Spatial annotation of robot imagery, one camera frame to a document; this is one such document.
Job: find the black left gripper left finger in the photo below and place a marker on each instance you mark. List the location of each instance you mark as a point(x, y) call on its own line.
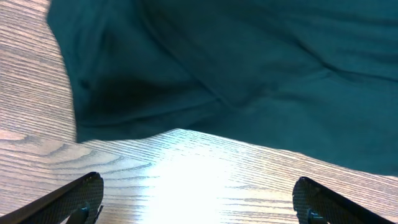
point(79, 201)

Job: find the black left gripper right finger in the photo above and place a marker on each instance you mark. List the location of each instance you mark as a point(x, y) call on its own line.
point(316, 204)

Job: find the black t-shirt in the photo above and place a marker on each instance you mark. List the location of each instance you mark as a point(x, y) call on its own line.
point(318, 77)

